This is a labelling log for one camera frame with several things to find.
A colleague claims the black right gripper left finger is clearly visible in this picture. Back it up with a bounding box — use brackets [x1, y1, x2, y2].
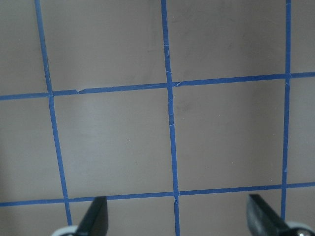
[53, 197, 108, 236]

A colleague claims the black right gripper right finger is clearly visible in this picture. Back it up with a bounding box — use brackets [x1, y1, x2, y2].
[246, 194, 315, 236]

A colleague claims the blue tape strip horizontal lower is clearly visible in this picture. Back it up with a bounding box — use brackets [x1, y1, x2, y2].
[0, 182, 315, 207]

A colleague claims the blue tape strip horizontal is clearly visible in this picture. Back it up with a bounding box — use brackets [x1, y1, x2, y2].
[0, 72, 315, 101]
[0, 182, 315, 207]

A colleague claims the blue tape strip horizontal upper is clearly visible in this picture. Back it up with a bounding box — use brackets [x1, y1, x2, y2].
[0, 72, 315, 101]

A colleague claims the blue tape strip vertical right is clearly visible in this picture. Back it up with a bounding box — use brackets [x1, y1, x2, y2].
[281, 0, 291, 219]

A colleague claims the blue tape strip vertical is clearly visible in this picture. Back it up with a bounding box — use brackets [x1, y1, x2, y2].
[281, 0, 291, 219]
[160, 0, 180, 236]
[34, 0, 72, 226]

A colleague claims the blue tape strip vertical middle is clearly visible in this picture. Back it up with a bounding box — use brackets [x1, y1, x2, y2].
[160, 0, 180, 236]

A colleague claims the blue tape strip vertical left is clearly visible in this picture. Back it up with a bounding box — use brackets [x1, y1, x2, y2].
[34, 0, 72, 226]

